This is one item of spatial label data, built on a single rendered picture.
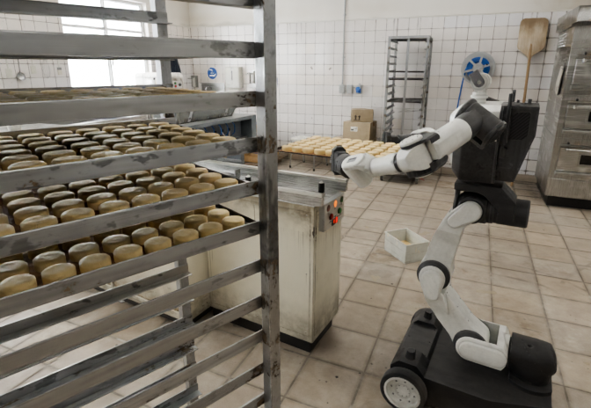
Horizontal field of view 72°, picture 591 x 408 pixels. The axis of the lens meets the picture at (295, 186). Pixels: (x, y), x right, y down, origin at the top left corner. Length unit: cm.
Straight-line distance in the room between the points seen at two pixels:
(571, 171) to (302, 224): 369
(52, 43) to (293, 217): 150
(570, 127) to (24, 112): 484
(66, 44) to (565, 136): 482
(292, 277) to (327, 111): 451
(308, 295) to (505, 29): 465
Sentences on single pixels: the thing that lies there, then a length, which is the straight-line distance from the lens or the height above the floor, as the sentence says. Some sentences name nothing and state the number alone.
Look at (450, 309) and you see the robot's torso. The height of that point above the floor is 43.
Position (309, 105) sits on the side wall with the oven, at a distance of 647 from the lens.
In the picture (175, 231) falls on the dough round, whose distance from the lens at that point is 88.
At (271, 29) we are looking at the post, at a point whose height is 154.
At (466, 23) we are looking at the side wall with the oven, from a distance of 601.
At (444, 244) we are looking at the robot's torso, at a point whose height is 73.
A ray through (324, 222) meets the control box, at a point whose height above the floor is 75.
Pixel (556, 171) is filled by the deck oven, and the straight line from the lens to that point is 509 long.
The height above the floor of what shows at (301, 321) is 20.
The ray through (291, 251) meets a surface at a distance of 206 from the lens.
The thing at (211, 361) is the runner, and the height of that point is 87.
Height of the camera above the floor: 147
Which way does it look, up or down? 16 degrees down
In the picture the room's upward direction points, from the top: straight up
